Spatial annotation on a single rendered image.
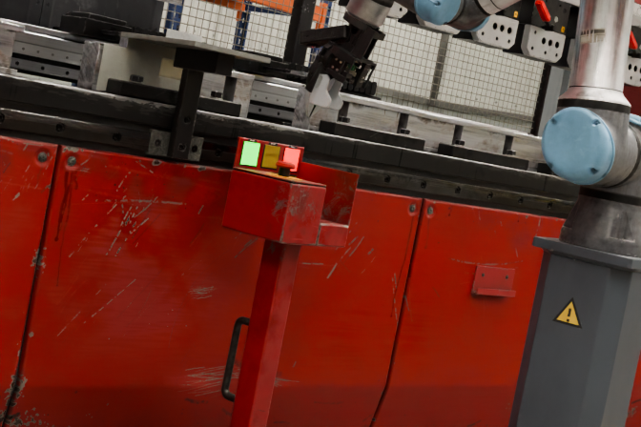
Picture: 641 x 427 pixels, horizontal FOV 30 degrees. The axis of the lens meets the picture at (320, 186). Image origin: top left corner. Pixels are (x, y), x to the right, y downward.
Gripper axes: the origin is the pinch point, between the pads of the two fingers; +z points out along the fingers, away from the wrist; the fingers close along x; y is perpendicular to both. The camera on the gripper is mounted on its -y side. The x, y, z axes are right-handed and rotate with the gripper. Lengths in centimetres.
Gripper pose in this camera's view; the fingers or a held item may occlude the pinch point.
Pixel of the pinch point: (308, 109)
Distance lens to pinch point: 229.5
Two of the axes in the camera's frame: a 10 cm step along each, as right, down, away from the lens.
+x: 6.1, 0.7, 7.9
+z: -4.4, 8.6, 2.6
